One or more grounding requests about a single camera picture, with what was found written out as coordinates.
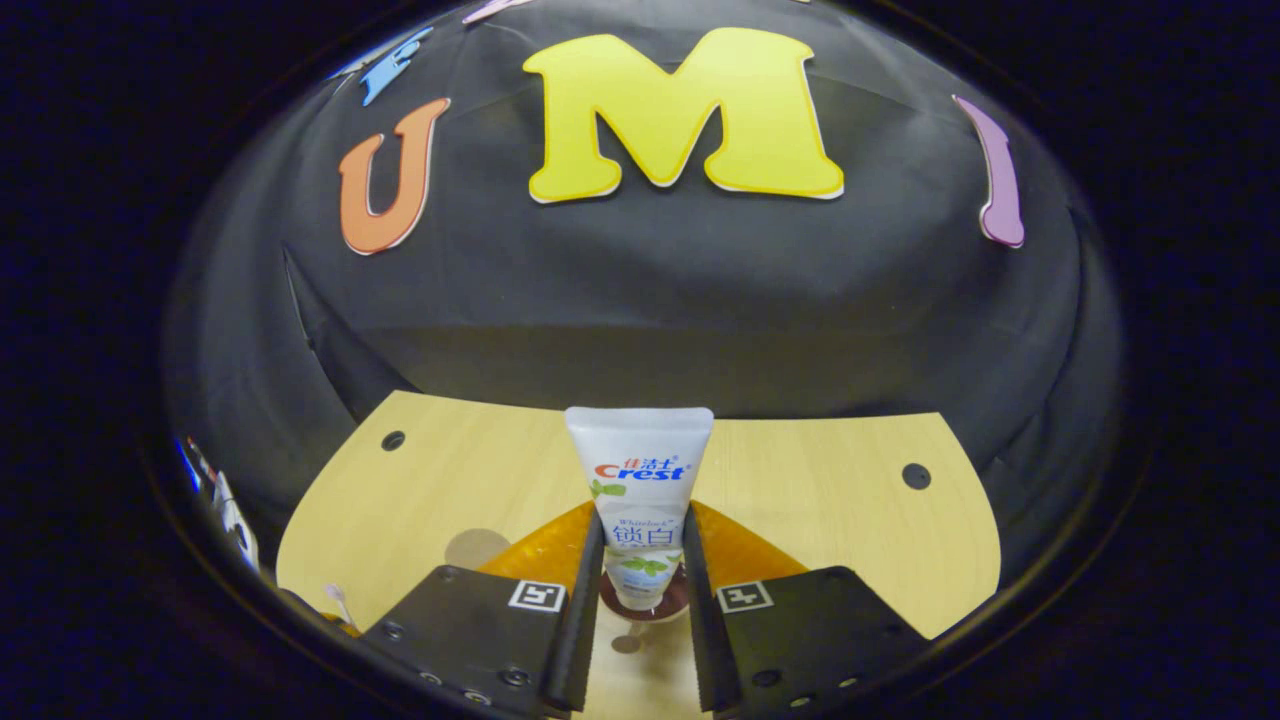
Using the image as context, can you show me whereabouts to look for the white toothpaste tube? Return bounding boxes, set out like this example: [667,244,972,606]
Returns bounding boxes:
[565,405,716,613]

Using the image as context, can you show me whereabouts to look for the wooden desktop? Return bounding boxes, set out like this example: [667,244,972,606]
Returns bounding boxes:
[275,390,1003,720]

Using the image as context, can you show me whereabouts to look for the round brown coaster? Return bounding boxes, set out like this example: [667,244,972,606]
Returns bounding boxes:
[445,528,513,571]

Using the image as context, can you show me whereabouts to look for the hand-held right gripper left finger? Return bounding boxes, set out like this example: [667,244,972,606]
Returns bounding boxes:
[360,500,608,716]

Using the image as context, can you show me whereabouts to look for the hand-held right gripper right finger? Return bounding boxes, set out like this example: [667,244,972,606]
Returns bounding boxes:
[683,500,926,716]

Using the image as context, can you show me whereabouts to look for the beige cup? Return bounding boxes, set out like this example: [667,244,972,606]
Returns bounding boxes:
[598,560,693,656]

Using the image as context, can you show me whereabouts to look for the black backdrop cloth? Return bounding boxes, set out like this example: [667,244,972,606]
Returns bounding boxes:
[160,0,1126,561]

